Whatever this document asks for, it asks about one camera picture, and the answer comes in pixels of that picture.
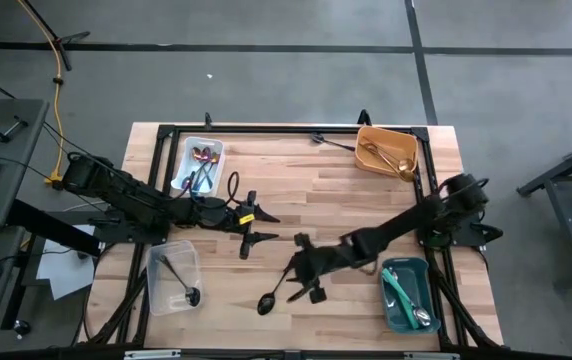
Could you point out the silver metal bracket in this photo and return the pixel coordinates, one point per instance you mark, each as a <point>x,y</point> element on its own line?
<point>151,354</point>
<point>431,356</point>

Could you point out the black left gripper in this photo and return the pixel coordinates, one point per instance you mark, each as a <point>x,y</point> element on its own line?
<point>246,220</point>

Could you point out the clear plastic bin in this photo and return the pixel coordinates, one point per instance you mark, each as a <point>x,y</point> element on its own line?
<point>166,300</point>

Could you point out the black metal table frame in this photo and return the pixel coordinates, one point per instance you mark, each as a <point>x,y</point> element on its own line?
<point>291,129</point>

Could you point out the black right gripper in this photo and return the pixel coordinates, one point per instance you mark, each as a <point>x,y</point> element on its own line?
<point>313,265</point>

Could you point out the dark teal plastic bin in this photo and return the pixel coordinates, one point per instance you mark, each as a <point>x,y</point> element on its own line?
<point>416,275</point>

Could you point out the orange plastic bin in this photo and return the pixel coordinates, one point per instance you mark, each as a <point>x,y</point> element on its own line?
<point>396,142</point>

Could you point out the gold spoon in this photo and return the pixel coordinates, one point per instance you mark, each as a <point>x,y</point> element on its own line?
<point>405,165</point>
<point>369,148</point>
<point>377,150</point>
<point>408,175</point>

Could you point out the white paper sheet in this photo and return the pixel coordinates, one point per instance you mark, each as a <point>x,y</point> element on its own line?
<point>66,275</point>

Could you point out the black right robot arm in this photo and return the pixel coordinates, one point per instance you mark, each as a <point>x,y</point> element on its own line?
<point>406,220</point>

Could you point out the black support beam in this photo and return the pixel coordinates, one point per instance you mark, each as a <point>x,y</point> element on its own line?
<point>51,230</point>

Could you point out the black clamp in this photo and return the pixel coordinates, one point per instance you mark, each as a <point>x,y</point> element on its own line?
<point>364,118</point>
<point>208,120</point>

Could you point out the black tripod stand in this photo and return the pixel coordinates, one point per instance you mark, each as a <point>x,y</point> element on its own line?
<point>61,50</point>

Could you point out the black caster wheel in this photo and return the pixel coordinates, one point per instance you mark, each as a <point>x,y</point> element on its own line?
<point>21,327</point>

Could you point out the white plastic bin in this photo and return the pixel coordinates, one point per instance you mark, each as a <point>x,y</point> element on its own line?
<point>180,170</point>

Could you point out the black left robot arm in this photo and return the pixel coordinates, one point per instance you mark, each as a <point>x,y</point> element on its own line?
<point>131,195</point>

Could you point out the black spoon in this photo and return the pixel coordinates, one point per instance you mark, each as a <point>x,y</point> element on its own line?
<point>266,303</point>
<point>192,296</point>
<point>316,137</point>

